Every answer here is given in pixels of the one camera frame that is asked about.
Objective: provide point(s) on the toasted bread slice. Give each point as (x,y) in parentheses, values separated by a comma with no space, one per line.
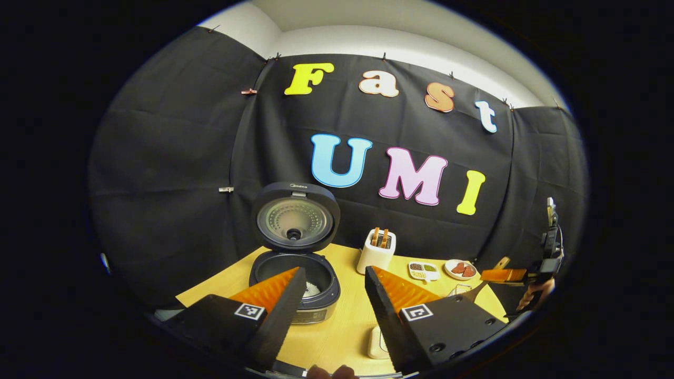
(384,238)
(375,237)

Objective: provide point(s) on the black backdrop cloth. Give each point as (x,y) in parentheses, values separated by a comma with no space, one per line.
(168,158)

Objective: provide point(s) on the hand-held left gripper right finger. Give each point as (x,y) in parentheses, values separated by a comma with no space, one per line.
(387,321)

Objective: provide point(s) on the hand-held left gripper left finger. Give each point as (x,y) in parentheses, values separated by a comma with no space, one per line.
(279,321)

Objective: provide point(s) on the lit monitor screen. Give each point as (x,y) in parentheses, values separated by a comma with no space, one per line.
(105,263)

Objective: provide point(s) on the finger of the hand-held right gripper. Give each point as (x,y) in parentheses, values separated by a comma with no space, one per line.
(503,275)

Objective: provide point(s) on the white plate with red slices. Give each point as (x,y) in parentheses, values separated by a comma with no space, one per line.
(461,269)

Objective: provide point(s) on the dark blue rice cooker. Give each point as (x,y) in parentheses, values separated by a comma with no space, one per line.
(295,218)

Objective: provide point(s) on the white toaster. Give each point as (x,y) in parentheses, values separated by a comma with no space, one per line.
(375,260)

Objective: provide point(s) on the white divided grain dish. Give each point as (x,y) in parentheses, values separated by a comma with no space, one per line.
(424,271)

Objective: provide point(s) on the clear tray of white rice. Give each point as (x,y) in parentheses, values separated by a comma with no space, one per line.
(375,342)

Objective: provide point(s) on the wooden spoon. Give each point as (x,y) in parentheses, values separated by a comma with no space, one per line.
(503,262)

